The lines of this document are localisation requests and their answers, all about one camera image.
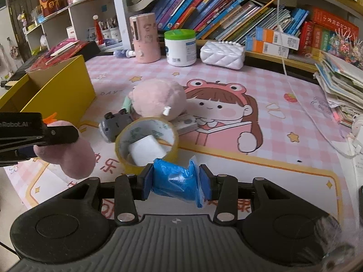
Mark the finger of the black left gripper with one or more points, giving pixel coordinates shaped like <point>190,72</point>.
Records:
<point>56,134</point>

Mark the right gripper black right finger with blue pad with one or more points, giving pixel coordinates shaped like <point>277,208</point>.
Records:
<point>223,189</point>

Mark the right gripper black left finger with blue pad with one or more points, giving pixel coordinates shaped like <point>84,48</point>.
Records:
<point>128,189</point>

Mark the yellow packing tape roll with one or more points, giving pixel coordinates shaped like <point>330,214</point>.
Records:
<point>162,130</point>

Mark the pink plush flamingo toy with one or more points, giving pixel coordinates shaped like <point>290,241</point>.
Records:
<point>77,160</point>

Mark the blue plastic bag roll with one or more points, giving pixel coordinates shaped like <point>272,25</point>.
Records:
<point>171,180</point>

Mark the white USB charger plug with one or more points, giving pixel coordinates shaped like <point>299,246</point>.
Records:
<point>146,150</point>

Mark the yellow cardboard box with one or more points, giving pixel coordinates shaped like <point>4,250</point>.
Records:
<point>64,89</point>

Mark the grey toy car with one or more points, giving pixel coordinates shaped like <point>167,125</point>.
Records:
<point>112,124</point>

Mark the small mint green toy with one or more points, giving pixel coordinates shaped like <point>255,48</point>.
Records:
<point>127,105</point>

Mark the red gift bags pile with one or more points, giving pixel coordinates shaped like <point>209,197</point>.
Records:
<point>61,52</point>

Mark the pink round plush toy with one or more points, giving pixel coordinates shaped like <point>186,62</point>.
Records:
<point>158,98</point>

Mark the red white bottle figure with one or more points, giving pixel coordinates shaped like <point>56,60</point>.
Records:
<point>99,35</point>

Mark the white pen holder cup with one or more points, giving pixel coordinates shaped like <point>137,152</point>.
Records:
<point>115,34</point>

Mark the white cubby shelf unit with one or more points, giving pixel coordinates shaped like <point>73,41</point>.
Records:
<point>77,17</point>

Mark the pink cylindrical humidifier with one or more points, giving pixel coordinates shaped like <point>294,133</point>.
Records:
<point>145,38</point>

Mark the white quilted pearl purse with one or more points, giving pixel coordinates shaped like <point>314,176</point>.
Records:
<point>229,55</point>

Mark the white jar green lid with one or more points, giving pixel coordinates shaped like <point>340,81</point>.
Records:
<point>180,45</point>

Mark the orange blue medicine box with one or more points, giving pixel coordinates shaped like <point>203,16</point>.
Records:
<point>277,38</point>

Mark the stack of papers magazines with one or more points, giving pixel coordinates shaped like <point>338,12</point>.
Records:
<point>341,83</point>

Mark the row of colourful books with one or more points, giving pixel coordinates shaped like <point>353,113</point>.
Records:
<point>234,20</point>

